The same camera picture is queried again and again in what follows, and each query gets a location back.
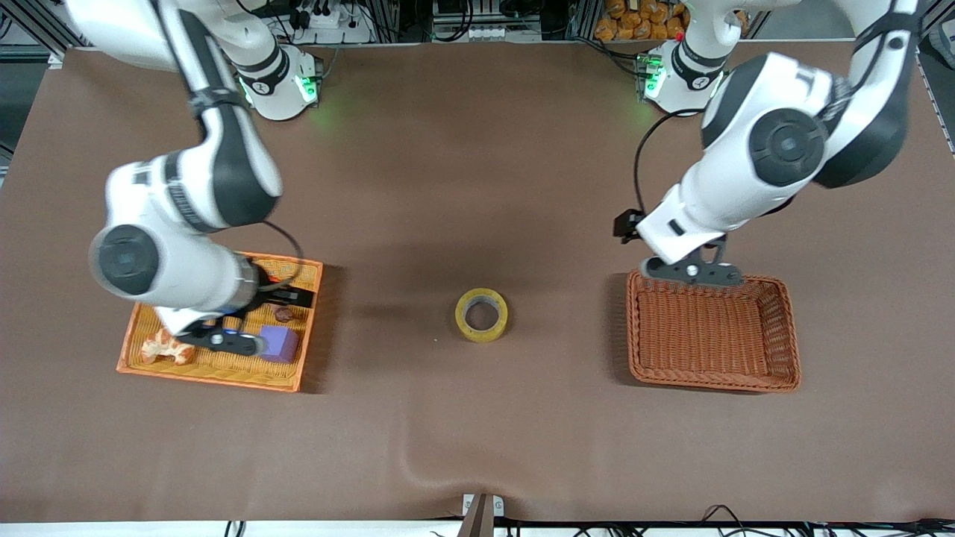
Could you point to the yellow woven tray orange rim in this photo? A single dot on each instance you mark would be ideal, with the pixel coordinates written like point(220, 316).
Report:
point(224, 369)

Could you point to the toy croissant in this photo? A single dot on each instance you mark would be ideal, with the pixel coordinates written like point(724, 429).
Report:
point(160, 350)

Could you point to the bag of orange snacks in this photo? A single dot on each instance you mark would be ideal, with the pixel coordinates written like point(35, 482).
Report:
point(634, 22)

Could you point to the yellow tape roll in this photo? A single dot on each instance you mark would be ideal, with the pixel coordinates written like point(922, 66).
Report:
point(466, 328)

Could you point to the aluminium frame profile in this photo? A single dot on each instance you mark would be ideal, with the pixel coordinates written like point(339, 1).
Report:
point(37, 30)
point(936, 30)

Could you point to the white power strip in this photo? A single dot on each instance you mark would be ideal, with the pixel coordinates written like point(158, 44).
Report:
point(328, 22)

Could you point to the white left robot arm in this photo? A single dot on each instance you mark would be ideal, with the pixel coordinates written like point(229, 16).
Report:
point(776, 149)

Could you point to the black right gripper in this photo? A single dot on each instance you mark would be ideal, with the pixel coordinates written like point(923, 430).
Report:
point(274, 287)

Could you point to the brown woven basket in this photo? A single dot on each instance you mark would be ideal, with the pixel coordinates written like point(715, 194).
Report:
point(709, 335)

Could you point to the small brown toy mushroom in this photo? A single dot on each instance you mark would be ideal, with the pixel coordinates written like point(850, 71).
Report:
point(284, 314)

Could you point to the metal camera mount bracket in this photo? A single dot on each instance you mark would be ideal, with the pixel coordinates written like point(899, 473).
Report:
point(483, 514)

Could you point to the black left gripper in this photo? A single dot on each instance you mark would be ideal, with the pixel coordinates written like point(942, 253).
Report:
point(627, 224)

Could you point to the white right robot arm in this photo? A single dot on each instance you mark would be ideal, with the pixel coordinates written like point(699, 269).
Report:
point(186, 186)

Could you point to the brown table cover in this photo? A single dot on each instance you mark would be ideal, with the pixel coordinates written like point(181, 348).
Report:
point(477, 186)

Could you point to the purple foam cube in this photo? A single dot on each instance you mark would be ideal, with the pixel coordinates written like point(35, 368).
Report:
point(282, 344)

